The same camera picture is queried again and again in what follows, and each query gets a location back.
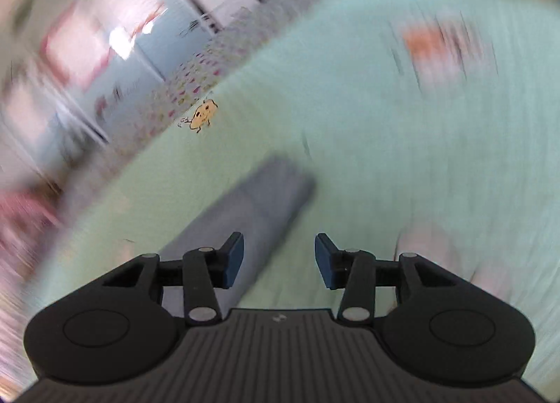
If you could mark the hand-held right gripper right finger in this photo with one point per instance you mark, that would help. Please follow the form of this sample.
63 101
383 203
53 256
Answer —
323 261

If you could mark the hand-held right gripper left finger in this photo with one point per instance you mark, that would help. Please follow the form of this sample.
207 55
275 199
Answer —
234 258

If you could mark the light blue fleece garment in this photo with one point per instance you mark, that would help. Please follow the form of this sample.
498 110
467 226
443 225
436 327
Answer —
262 197

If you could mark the green bee print bed mat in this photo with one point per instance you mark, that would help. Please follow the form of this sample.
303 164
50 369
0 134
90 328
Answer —
350 123

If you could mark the dotted bed sheet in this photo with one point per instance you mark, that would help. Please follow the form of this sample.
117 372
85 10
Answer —
188 83

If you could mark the pink floral cloth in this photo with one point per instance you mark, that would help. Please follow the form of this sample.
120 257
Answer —
22 219

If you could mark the sliding door wardrobe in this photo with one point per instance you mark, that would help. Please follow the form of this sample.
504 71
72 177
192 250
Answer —
144 62

